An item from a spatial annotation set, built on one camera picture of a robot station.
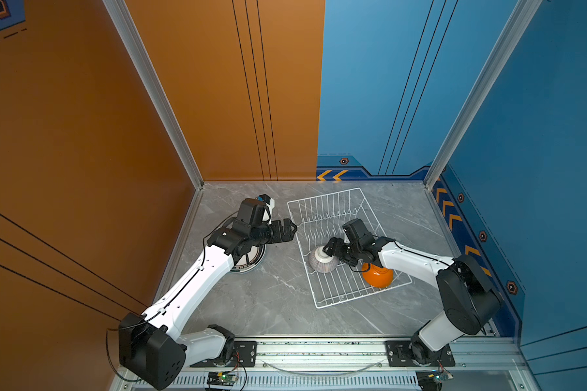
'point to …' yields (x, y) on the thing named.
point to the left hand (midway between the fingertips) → (286, 226)
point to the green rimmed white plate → (256, 255)
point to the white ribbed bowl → (321, 261)
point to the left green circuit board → (217, 378)
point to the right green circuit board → (431, 380)
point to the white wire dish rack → (319, 219)
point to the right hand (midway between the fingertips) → (327, 253)
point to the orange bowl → (377, 276)
